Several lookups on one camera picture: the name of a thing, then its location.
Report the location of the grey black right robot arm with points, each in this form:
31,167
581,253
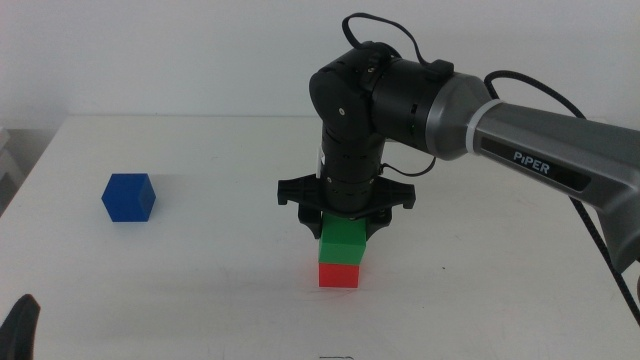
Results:
550,145

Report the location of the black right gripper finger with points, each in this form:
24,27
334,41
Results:
377,221
311,220

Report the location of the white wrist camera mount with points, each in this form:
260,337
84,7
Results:
321,157

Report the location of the green cube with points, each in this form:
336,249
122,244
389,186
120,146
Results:
342,245

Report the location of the red cube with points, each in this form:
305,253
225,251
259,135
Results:
339,276

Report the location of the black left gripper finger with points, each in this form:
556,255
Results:
20,330

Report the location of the blue cube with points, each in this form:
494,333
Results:
127,200

